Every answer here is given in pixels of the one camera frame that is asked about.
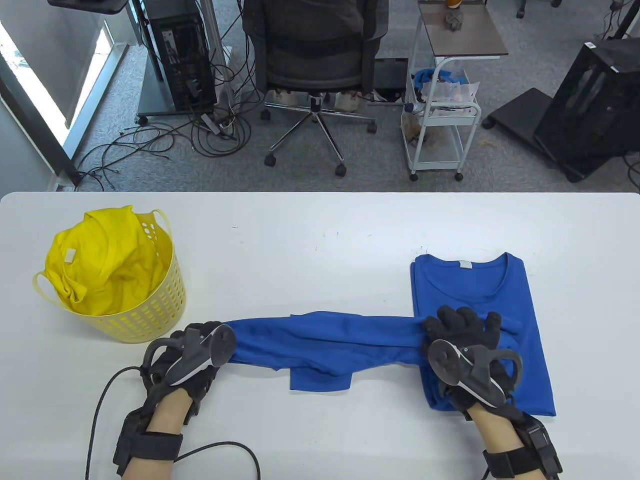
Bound person's right hand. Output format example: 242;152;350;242
422;306;523;422

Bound person's left hand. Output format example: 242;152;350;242
145;322;223;426

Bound black and white hand controller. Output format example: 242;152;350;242
142;324;237;387
427;339;524;407

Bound blue t-shirt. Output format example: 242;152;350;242
411;252;557;417
230;311;432;393

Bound yellow t-shirt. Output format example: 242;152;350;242
45;205;170;317

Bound person's right forearm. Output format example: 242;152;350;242
467;402;548;480

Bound yellow perforated laundry basket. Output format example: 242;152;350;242
32;207;187;345

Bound white rolling cart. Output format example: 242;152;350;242
401;55;483;182

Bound brown fuzzy item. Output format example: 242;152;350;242
402;112;427;147

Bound black rolling platform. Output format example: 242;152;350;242
482;87;556;146

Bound clear plastic bags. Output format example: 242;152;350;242
421;79;481;108

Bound black mesh computer case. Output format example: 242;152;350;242
532;37;640;183

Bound blue cloth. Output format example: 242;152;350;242
411;68;453;90

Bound black box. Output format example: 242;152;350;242
374;57;410;92

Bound grey computer trolley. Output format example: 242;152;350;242
135;45;236;126

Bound brown side table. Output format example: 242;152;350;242
417;0;510;60

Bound black computer tower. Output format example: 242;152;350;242
142;0;219;112

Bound black pole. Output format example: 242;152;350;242
611;0;640;40

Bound silver desk column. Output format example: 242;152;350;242
199;0;236;108

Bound black desk top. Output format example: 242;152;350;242
47;0;132;15

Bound black braided cable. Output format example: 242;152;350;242
175;441;262;480
86;366;151;480

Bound black wrist strap with module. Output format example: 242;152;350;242
112;407;183;476
482;412;563;480

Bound bundle of black floor cables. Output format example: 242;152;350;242
75;0;266;192

